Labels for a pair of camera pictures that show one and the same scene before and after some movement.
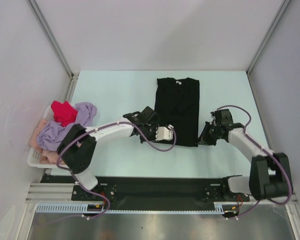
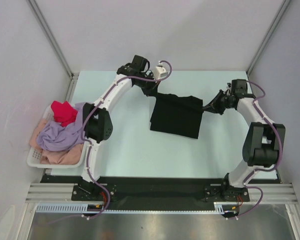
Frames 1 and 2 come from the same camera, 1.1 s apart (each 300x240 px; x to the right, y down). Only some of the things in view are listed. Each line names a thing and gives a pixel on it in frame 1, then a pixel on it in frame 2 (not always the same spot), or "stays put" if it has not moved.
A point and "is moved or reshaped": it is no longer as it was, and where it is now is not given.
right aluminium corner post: [268, 37] stays put
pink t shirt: [46, 157] stays put
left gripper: [153, 138] -> [151, 90]
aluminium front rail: [55, 192] stays put
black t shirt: [176, 104] is moved or reshaped
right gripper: [204, 138] -> [214, 106]
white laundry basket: [34, 158] stays put
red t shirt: [63, 113] stays put
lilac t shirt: [51, 134] stays put
